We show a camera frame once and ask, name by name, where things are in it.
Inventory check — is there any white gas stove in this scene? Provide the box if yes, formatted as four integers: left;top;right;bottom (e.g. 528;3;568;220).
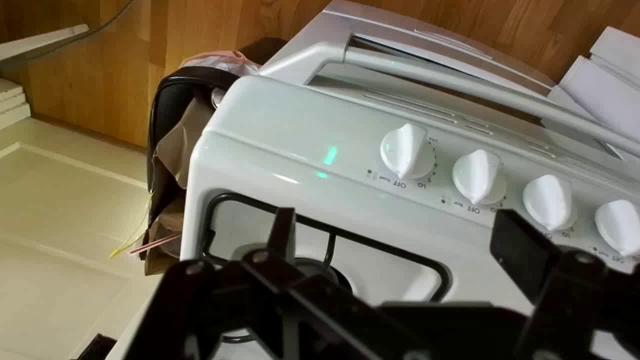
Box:
106;0;640;360

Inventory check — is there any grey oven door handle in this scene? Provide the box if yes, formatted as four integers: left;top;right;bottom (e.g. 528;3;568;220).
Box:
344;48;640;156

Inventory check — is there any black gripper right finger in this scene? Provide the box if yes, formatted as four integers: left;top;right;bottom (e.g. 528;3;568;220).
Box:
383;210;640;360

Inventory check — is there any white cabinet beside stove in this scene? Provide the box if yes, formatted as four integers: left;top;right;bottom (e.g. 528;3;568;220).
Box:
561;26;640;140

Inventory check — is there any left black burner grate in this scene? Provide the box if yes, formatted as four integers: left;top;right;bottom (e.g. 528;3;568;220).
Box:
200;193;453;307

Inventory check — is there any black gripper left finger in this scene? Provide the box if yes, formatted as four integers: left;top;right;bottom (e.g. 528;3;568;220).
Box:
124;206;376;360

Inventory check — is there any white stove knob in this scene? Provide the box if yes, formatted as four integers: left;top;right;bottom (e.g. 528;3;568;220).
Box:
522;174;576;232
380;124;436;180
594;200;640;256
453;151;507;206

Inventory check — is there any black trash bin with bag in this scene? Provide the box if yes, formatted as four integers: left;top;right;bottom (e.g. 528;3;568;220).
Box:
134;38;285;277

